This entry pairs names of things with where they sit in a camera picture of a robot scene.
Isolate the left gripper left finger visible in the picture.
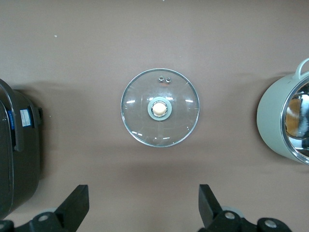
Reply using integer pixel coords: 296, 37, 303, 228
0, 185, 90, 232

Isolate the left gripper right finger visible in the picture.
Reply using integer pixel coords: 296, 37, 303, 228
197, 184, 293, 232

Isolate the glass pot lid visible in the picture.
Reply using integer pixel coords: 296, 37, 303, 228
120, 68, 200, 147

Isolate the black rice cooker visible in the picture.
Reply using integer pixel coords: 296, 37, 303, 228
0, 78, 44, 220

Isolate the brown table mat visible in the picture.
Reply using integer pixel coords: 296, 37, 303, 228
0, 0, 309, 232

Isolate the steel pot with handles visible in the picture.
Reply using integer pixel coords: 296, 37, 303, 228
256, 58, 309, 166

